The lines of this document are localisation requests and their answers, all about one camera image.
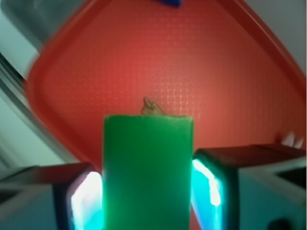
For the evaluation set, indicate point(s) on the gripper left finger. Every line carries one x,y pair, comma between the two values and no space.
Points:
56,197

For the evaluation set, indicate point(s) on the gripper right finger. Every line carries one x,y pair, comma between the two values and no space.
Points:
254,187

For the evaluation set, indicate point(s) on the blue sponge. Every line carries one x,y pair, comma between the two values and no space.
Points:
173,3

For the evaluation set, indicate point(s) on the brown wood piece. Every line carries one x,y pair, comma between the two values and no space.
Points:
151,108

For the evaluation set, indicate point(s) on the red plastic tray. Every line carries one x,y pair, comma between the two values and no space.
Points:
214,60

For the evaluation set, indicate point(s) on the green rectangular block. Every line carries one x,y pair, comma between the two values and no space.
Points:
147,164

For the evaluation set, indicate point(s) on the grey plastic sink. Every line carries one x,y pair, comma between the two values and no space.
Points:
39,20

